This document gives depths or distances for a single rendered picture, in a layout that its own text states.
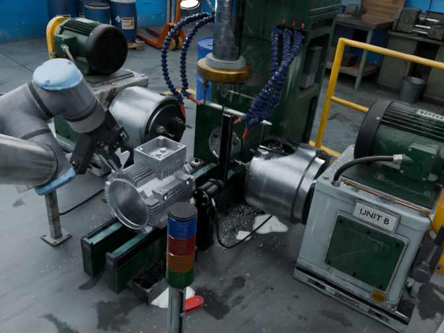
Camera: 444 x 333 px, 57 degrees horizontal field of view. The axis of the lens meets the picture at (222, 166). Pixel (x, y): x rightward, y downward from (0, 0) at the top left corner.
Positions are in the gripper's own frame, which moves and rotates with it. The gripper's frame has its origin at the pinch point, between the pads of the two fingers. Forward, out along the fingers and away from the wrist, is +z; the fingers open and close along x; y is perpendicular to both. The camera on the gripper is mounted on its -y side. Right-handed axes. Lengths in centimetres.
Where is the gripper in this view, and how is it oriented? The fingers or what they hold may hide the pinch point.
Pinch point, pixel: (117, 171)
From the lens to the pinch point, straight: 119.6
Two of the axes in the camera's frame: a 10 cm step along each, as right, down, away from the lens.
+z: 2.1, 5.6, 8.0
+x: -8.2, -3.5, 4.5
